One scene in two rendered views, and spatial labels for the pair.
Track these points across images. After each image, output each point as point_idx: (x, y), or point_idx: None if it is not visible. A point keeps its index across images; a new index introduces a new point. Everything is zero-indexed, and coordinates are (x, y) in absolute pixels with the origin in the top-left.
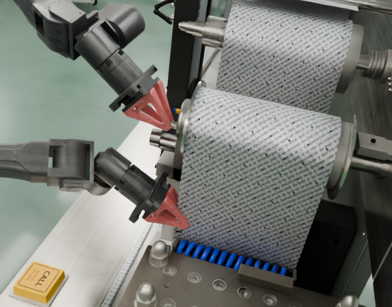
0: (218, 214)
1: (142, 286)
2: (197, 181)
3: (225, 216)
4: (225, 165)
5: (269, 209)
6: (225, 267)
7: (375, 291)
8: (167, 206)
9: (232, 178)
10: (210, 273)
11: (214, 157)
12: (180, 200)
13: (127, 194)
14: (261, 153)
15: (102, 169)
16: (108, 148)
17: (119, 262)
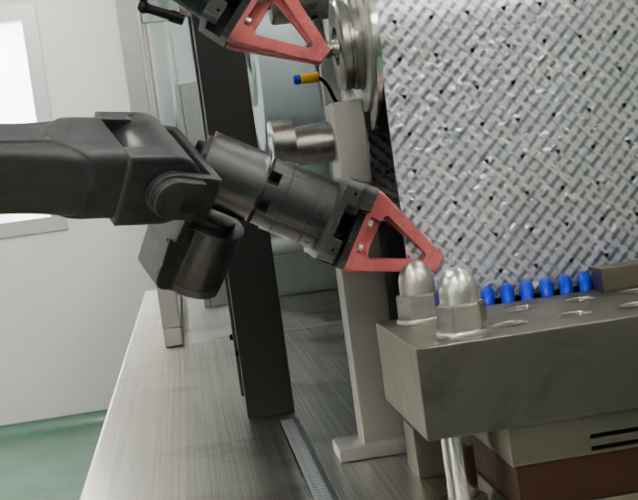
0: (494, 192)
1: (446, 272)
2: (429, 127)
3: (510, 192)
4: (472, 62)
5: (590, 129)
6: (565, 294)
7: None
8: (389, 204)
9: (495, 86)
10: (545, 301)
11: (445, 52)
12: (404, 194)
13: (292, 205)
14: (531, 5)
15: (222, 162)
16: (212, 138)
17: (296, 488)
